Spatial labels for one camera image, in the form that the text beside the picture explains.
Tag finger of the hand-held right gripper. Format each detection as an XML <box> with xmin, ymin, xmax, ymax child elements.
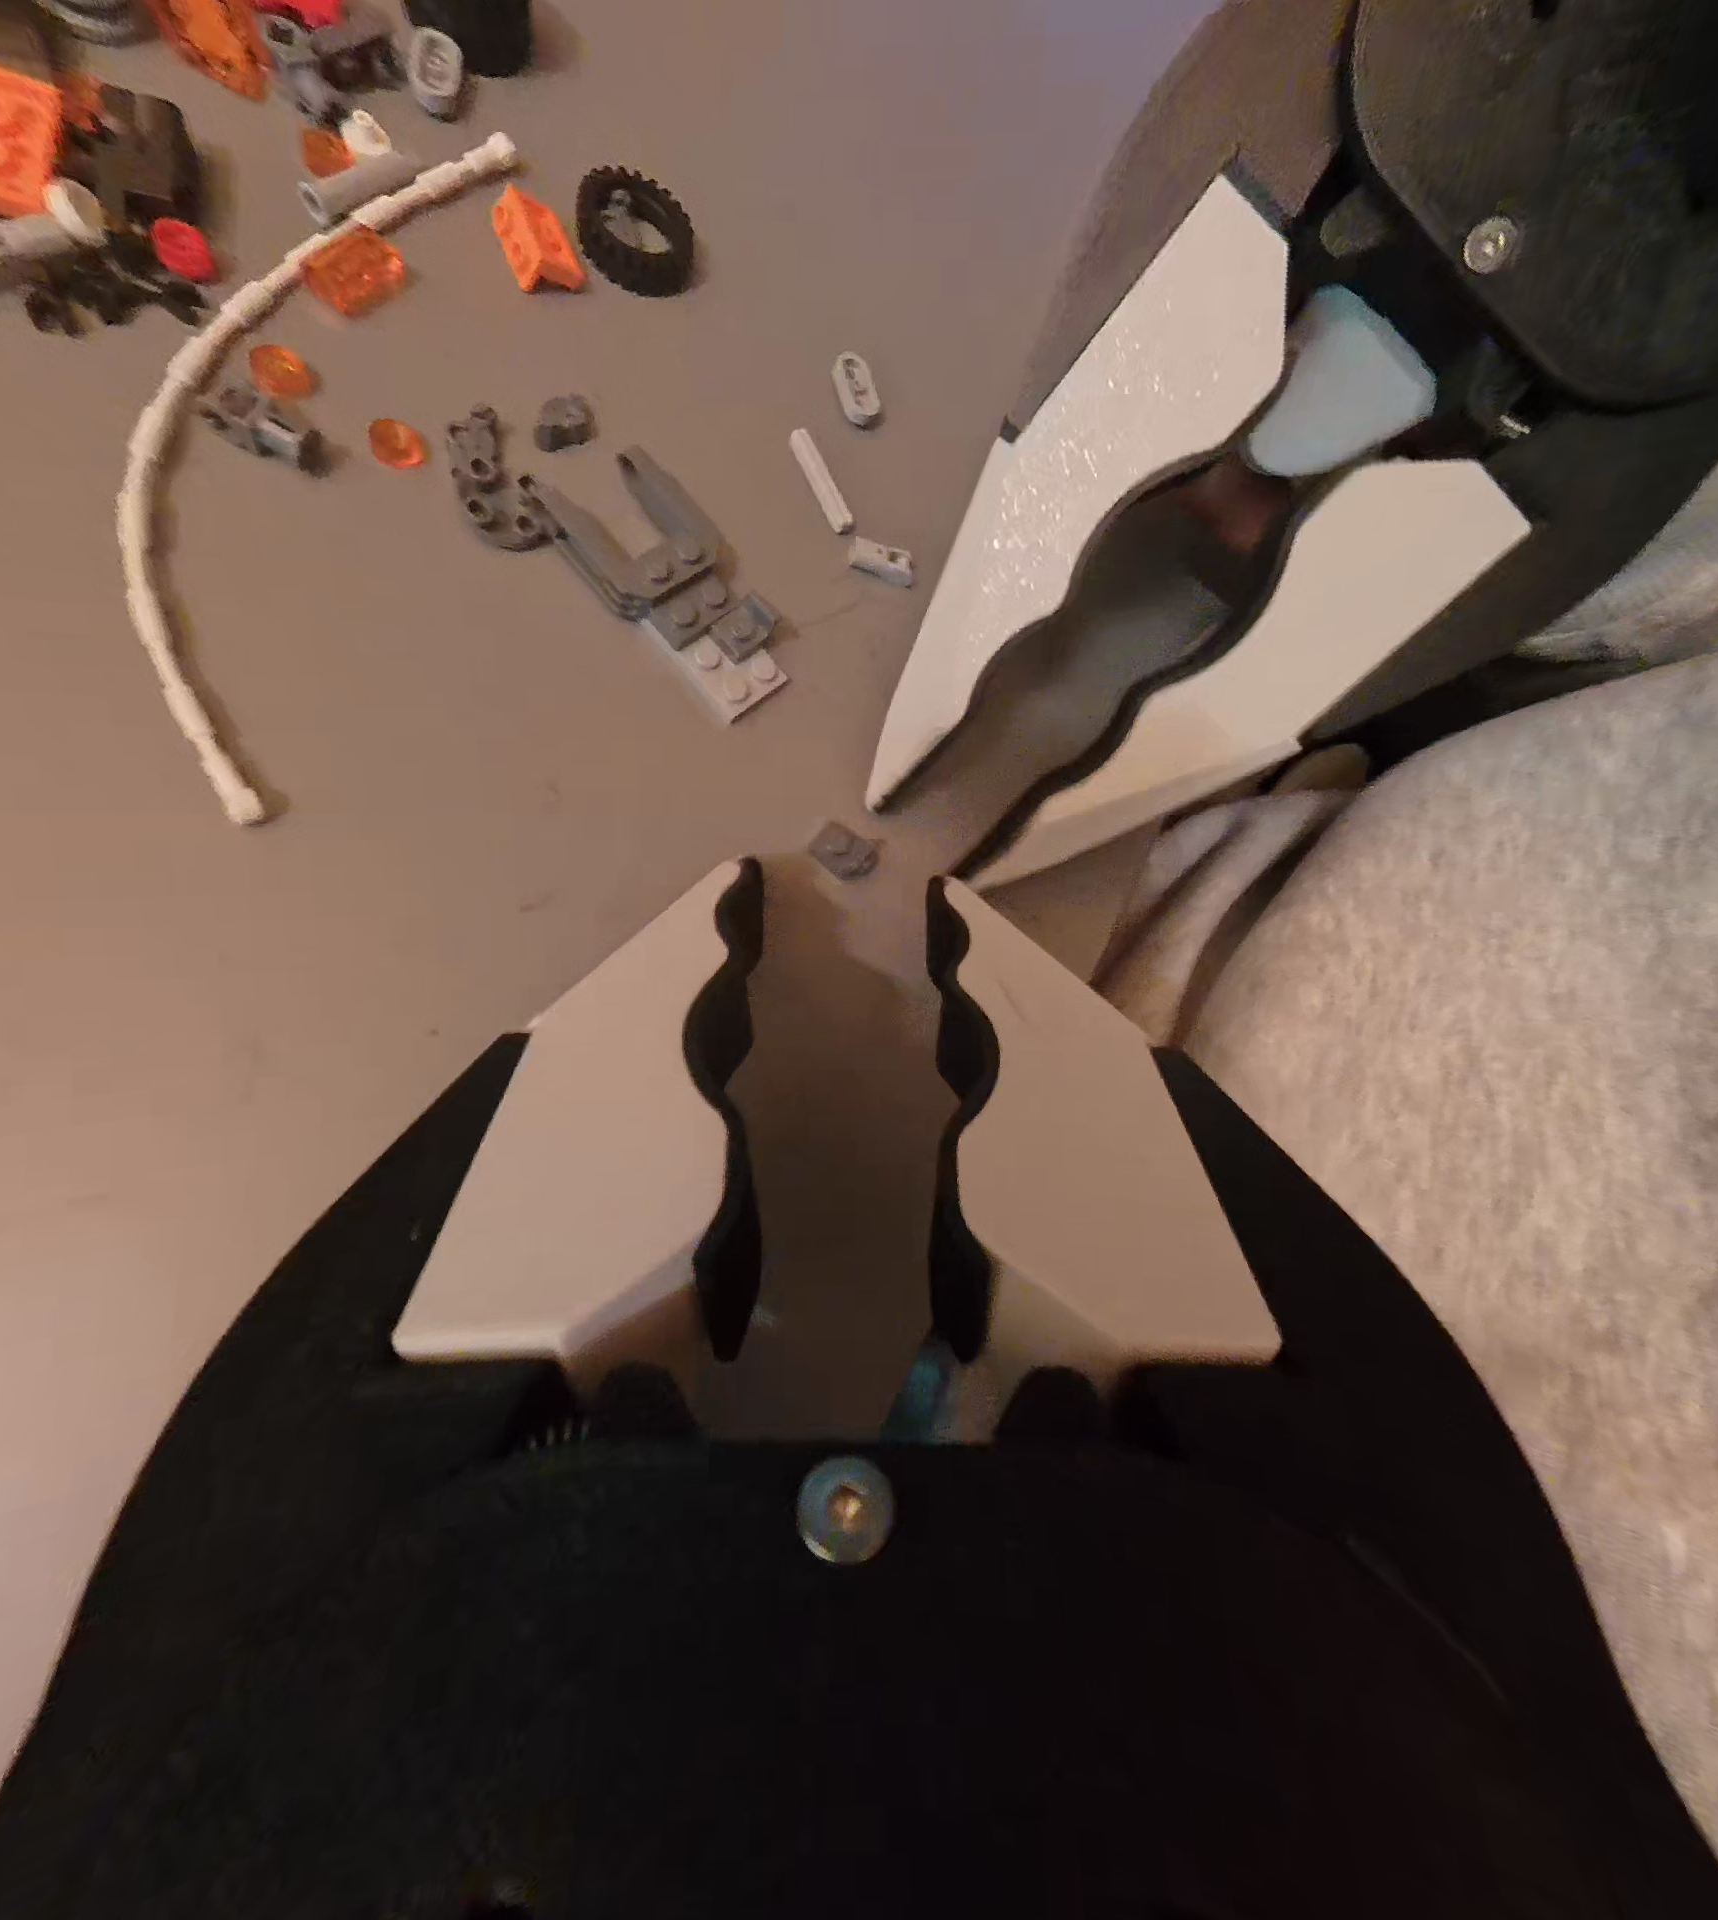
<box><xmin>869</xmin><ymin>169</ymin><xmax>1297</xmax><ymax>813</ymax></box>
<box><xmin>949</xmin><ymin>450</ymin><xmax>1533</xmax><ymax>890</ymax></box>

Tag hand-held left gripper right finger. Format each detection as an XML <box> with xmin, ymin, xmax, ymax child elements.
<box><xmin>920</xmin><ymin>873</ymin><xmax>1285</xmax><ymax>1404</ymax></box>

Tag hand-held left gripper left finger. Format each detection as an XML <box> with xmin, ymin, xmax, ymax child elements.
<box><xmin>389</xmin><ymin>857</ymin><xmax>770</xmax><ymax>1390</ymax></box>

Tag grey lego plate assembly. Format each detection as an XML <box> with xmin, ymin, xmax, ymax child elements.
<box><xmin>520</xmin><ymin>442</ymin><xmax>790</xmax><ymax>730</ymax></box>

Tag light grey lego bar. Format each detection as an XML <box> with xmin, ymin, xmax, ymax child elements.
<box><xmin>790</xmin><ymin>430</ymin><xmax>855</xmax><ymax>537</ymax></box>

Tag small black lego tyre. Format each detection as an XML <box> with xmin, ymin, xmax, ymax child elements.
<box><xmin>576</xmin><ymin>163</ymin><xmax>700</xmax><ymax>295</ymax></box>

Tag round dark grey lego plate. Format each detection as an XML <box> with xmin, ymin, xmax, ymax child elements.
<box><xmin>464</xmin><ymin>479</ymin><xmax>570</xmax><ymax>556</ymax></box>

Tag orange lego brick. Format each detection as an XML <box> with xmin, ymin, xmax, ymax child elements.
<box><xmin>490</xmin><ymin>178</ymin><xmax>589</xmax><ymax>295</ymax></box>

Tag transparent orange lego plate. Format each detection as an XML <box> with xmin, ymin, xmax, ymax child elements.
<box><xmin>299</xmin><ymin>233</ymin><xmax>408</xmax><ymax>319</ymax></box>

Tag grey lego cylinder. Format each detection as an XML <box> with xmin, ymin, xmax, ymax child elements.
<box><xmin>297</xmin><ymin>154</ymin><xmax>430</xmax><ymax>226</ymax></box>

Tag dark grey lego connector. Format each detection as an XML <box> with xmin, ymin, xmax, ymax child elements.
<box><xmin>195</xmin><ymin>382</ymin><xmax>331</xmax><ymax>479</ymax></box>

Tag person's grey clothing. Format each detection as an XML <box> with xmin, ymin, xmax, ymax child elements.
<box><xmin>1095</xmin><ymin>629</ymin><xmax>1718</xmax><ymax>1920</ymax></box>

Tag white flexible lego hose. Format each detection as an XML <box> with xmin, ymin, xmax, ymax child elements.
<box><xmin>118</xmin><ymin>130</ymin><xmax>520</xmax><ymax>826</ymax></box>

